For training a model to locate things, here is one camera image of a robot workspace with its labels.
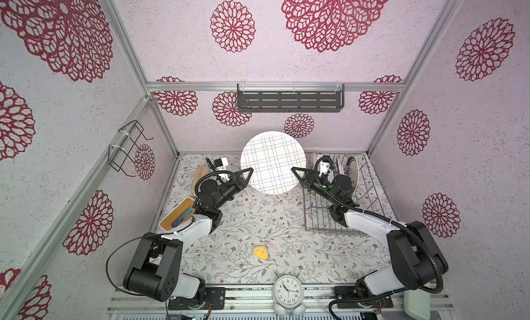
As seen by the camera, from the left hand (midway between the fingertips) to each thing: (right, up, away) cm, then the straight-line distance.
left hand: (254, 170), depth 78 cm
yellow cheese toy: (+3, -33, +5) cm, 34 cm away
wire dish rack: (+53, -11, +18) cm, 57 cm away
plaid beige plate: (+7, +6, +1) cm, 9 cm away
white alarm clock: (+12, -43, -7) cm, 45 cm away
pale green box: (+57, -46, -8) cm, 73 cm away
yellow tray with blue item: (-32, -19, +11) cm, 39 cm away
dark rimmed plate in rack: (+49, +1, +27) cm, 56 cm away
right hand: (+14, +1, -3) cm, 14 cm away
